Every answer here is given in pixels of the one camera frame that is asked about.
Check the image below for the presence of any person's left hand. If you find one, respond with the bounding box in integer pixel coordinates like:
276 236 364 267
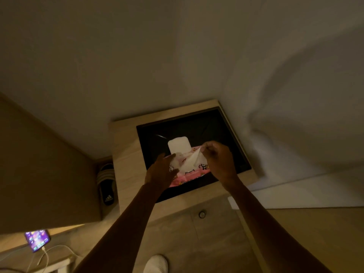
144 153 180 197

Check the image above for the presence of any person's right hand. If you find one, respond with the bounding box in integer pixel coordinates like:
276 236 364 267
200 140 238 187

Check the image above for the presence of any pink wet wipe packet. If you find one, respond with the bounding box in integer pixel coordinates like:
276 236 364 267
165 135 213 188

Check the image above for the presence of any white wet wipe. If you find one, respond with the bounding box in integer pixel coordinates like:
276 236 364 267
180 147 203 173

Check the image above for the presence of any person's left forearm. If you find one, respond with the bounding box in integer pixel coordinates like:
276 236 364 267
73 185 160 273

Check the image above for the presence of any person's right forearm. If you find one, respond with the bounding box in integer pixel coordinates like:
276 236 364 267
222 177 333 273

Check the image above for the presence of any black cabinet top panel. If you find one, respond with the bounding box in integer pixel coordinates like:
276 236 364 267
136 106 252 203

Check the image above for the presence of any light wooden bedside cabinet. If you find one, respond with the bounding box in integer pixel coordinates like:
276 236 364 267
109 99 270 273

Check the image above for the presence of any black striped slide sandal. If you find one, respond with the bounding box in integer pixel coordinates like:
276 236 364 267
96 163 116 207

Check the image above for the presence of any white bed sheet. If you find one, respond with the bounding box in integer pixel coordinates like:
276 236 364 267
220 48 364 210

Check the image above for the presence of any white slipper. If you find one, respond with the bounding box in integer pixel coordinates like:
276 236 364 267
143 254 169 273

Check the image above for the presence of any wooden side panel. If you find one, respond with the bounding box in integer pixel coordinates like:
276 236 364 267
0 94 103 236

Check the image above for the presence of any smartphone with lit screen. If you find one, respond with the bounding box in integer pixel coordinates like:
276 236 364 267
24 230 51 253

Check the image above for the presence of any light wooden desk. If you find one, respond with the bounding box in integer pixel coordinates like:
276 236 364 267
0 224 78 273

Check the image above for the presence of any wooden bed frame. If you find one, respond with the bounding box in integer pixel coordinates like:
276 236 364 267
236 207 364 273

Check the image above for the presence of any white charging cable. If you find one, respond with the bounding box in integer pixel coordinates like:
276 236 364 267
25 245 83 273

